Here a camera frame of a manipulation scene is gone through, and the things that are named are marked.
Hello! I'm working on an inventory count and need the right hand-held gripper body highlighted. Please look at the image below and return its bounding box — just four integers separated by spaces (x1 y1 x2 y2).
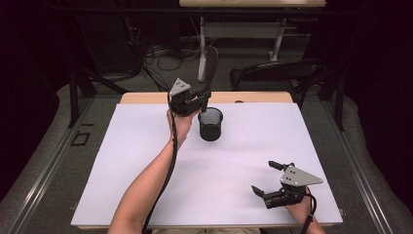
264 162 324 210

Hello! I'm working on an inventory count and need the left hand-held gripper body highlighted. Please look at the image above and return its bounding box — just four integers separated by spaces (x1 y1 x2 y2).
168 77 198 117

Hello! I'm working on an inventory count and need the black mesh cup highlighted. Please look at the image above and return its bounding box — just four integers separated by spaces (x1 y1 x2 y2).
197 106 224 142

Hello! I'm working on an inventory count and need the dark grey knife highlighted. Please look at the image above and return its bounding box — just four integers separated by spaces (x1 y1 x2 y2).
200 46 219 114

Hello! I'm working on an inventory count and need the person's left hand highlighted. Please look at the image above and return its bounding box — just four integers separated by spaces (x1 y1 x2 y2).
166 109 200 147

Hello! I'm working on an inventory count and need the person's right hand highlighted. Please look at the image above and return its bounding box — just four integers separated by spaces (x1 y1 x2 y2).
283 189 315 225

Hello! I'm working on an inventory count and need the wooden table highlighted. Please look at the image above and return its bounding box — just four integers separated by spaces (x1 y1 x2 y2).
77 91 335 230

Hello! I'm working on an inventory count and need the white table mat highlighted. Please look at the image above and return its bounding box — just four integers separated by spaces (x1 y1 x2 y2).
70 102 344 227

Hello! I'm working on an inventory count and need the white-legged wooden desk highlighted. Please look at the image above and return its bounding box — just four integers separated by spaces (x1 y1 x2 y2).
178 0 327 83

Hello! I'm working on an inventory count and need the black chair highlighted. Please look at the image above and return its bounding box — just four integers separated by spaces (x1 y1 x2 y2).
229 58 327 110

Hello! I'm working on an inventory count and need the black metal stand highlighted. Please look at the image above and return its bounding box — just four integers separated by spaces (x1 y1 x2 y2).
66 62 130 130
317 62 346 133

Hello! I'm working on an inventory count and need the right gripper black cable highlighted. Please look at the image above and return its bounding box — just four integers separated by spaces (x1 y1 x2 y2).
300 187 318 234

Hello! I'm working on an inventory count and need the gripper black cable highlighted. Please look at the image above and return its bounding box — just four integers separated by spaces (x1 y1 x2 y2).
141 93 179 234
300 187 318 234

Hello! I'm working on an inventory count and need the tangle of floor cables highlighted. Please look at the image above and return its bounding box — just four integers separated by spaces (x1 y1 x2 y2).
125 16 216 93

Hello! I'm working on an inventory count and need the metal floor rail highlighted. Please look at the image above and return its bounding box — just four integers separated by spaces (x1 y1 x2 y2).
319 97 394 234
0 97 95 234

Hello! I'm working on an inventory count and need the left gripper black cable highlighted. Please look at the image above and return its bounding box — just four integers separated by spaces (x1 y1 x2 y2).
141 93 179 234

